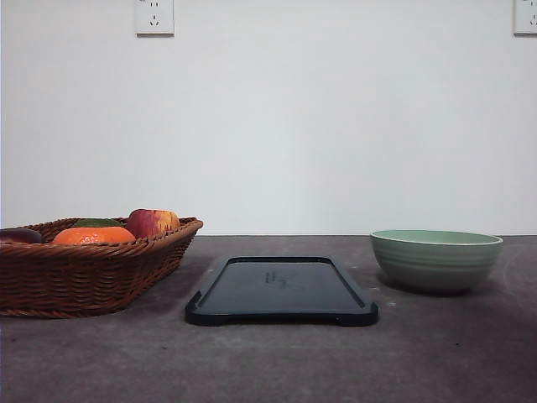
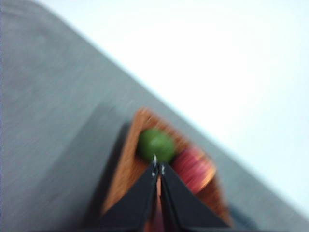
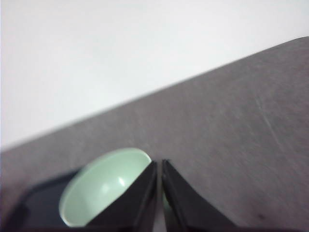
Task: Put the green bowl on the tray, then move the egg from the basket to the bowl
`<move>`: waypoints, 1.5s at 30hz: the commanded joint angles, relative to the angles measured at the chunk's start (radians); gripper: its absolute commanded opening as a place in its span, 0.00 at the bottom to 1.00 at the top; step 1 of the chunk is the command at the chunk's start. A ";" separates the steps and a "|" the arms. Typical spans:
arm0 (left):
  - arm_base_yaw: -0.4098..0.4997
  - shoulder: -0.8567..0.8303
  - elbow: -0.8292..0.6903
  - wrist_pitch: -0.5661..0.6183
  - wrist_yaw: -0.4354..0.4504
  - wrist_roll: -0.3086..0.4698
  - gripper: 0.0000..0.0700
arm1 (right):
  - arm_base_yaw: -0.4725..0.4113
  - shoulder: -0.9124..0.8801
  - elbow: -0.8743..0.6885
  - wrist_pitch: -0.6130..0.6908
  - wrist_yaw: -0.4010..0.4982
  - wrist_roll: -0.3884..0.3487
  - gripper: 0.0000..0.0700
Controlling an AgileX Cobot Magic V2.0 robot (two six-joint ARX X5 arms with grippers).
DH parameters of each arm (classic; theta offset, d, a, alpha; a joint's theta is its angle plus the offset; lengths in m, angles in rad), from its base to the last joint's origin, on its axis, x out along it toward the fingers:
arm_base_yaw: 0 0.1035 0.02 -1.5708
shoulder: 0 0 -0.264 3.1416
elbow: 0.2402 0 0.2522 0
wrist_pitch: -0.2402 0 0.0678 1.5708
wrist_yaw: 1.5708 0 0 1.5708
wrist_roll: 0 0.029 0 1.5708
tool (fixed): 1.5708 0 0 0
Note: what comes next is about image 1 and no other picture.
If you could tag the white wall socket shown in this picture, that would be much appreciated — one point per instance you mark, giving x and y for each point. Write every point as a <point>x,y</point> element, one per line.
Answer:
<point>154,19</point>
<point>525,19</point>

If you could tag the dark purple fruit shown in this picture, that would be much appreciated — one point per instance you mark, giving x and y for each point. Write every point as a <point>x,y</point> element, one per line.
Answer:
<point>23,235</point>

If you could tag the white wall socket left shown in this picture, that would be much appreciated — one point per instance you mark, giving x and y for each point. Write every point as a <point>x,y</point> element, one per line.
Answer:
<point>154,19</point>

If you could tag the pale green ceramic bowl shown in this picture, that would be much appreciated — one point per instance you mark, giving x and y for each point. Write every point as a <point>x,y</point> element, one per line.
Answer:
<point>435,259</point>

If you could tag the red yellow apple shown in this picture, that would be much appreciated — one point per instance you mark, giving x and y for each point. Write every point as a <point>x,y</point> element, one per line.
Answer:
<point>144,222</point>

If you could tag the white wall socket right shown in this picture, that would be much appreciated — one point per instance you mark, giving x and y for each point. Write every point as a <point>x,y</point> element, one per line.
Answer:
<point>525,19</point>

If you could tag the green avocado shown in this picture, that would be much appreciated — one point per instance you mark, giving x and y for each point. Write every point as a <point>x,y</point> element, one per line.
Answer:
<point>97,222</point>

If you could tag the orange mandarin fruit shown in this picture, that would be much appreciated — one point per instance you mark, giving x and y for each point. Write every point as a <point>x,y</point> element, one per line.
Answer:
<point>94,235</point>

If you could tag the brown wicker basket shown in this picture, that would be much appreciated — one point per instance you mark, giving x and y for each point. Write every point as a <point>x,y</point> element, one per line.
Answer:
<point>76,280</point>

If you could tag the dark teal rectangular tray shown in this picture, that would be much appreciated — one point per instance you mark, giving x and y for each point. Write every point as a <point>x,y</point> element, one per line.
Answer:
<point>279,289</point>

